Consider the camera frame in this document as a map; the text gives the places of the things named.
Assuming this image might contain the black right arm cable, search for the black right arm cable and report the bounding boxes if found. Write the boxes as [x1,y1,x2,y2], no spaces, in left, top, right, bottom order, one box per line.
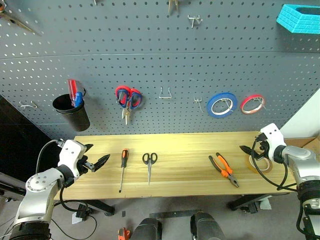
[250,140,299,193]

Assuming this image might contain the orange black pliers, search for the orange black pliers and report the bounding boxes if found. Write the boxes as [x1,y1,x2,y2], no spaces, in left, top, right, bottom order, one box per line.
[208,152,241,189]

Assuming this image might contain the orange black screwdriver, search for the orange black screwdriver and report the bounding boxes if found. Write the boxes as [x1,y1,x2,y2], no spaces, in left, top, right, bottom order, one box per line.
[118,148,130,194]

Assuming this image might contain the black table leg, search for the black table leg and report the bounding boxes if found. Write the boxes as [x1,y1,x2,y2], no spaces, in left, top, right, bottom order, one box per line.
[226,192,277,214]
[86,199,116,217]

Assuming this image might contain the double metal pegboard hook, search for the double metal pegboard hook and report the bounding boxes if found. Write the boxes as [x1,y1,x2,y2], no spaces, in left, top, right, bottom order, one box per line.
[187,14,203,29]

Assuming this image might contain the cardboard box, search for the cardboard box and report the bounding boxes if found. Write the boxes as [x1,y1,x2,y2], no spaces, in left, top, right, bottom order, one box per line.
[284,136,320,156]

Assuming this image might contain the dark rounded shape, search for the dark rounded shape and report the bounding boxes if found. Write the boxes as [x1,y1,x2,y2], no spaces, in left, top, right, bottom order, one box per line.
[189,211,226,240]
[130,217,163,240]

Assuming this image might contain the hanging metal pliers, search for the hanging metal pliers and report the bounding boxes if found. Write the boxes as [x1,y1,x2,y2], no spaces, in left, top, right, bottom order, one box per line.
[167,0,180,16]

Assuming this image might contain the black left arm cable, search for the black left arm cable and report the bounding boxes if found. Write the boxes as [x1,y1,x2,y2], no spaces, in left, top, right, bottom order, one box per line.
[59,177,90,213]

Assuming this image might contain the black metal floor plate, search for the black metal floor plate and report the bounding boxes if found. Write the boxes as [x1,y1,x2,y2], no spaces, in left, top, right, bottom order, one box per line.
[149,209,199,220]

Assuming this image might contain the blue handled tool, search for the blue handled tool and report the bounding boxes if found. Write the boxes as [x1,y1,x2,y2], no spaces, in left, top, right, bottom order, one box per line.
[74,91,84,109]

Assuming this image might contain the orange black tool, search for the orange black tool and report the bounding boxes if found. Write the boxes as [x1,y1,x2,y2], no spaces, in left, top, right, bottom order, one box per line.
[117,227,132,240]

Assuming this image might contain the black cup holder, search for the black cup holder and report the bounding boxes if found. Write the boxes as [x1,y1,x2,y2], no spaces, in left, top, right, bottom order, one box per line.
[52,93,91,133]

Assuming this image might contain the grey left wrist cable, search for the grey left wrist cable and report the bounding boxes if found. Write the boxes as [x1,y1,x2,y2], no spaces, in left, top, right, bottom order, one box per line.
[35,139,66,175]

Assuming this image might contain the clear tan tape roll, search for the clear tan tape roll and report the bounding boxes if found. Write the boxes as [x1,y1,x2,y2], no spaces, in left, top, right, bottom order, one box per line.
[246,153,274,175]

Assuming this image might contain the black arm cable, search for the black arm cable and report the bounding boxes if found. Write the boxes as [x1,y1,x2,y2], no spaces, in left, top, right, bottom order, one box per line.
[59,177,90,213]
[250,140,299,193]

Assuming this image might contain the wide metal pegboard hook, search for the wide metal pegboard hook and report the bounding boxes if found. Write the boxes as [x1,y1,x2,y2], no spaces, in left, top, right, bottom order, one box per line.
[158,85,173,100]

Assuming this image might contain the hanging long metal scissors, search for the hanging long metal scissors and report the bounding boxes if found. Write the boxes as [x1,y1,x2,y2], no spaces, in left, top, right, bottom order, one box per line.
[0,4,42,36]

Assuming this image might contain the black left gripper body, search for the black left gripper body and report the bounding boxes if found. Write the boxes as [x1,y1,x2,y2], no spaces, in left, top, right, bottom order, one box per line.
[76,155,97,177]

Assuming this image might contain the cyan plastic bin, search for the cyan plastic bin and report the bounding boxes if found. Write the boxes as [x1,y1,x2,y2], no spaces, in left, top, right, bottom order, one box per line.
[275,3,320,35]

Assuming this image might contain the red blue handled scissors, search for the red blue handled scissors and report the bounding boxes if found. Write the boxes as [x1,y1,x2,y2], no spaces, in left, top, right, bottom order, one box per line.
[114,85,144,126]

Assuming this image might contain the red blue tools in cup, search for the red blue tools in cup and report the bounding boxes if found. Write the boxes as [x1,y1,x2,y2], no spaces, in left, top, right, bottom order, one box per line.
[67,78,80,107]

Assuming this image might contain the black power adapter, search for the black power adapter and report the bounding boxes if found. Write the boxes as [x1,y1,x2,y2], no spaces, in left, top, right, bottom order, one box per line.
[75,203,89,221]

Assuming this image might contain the black scissors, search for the black scissors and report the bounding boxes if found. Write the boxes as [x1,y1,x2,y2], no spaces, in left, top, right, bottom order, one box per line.
[142,152,159,186]

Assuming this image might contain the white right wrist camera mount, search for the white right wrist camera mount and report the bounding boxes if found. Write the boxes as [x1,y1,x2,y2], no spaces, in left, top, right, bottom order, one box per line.
[259,122,287,161]

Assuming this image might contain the red tape roll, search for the red tape roll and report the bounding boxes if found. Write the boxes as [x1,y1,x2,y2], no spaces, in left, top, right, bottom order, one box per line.
[240,93,266,116]

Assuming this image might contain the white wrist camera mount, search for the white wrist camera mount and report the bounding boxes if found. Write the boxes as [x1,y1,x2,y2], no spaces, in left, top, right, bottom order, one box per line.
[57,139,88,176]
[259,122,287,161]

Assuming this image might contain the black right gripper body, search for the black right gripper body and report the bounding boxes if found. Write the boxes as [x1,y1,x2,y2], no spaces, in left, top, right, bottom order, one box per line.
[252,140,271,161]

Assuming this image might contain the blue tape roll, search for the blue tape roll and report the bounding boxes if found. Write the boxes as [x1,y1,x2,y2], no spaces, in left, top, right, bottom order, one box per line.
[206,91,239,119]

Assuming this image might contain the black floor cable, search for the black floor cable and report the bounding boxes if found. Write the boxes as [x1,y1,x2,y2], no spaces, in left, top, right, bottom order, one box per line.
[49,214,98,240]

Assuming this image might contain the flat metal pegboard hook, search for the flat metal pegboard hook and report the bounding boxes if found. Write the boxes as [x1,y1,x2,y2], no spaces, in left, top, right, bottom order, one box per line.
[19,100,39,109]

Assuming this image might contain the white paper sheet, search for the white paper sheet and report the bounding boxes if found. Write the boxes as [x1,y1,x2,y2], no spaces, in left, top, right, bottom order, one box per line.
[258,195,273,211]
[71,212,84,225]

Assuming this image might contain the narrow metal pegboard hook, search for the narrow metal pegboard hook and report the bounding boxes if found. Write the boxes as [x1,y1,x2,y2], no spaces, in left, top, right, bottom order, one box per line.
[193,96,204,113]

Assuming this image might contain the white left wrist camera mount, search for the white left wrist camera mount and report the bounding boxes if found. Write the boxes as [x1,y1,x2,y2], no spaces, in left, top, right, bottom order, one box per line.
[57,139,88,176]

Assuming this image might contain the black cabinet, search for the black cabinet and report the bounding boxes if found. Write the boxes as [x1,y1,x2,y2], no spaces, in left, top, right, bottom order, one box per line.
[0,94,62,177]

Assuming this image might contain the grey metal pegboard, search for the grey metal pegboard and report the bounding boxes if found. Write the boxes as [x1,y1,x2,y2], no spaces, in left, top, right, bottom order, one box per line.
[0,0,320,141]

